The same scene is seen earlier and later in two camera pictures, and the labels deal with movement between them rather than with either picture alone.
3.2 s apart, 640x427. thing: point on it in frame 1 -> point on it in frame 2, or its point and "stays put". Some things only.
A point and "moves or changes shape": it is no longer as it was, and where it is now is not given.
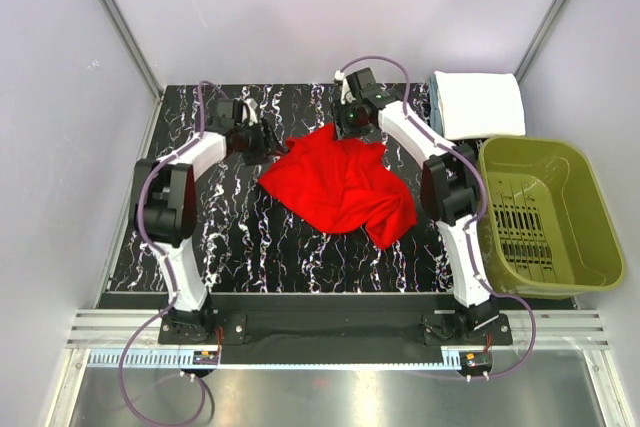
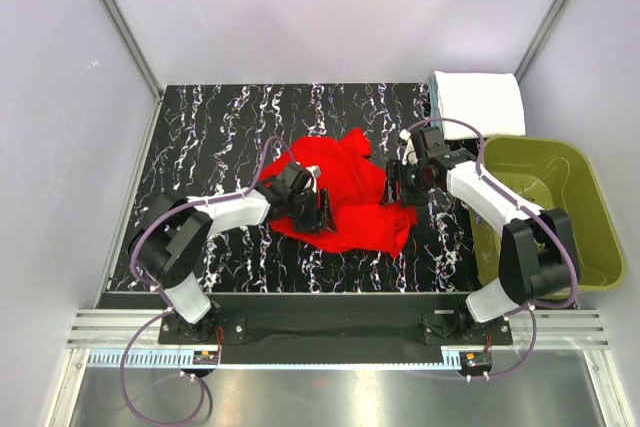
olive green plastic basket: (545, 227) stays put
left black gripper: (268, 146) -> (319, 219)
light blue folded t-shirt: (436, 119) stays put
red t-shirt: (342, 186) moves or changes shape
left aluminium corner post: (119, 21) stays put
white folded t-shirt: (479, 105) stays put
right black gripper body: (347, 122) -> (414, 188)
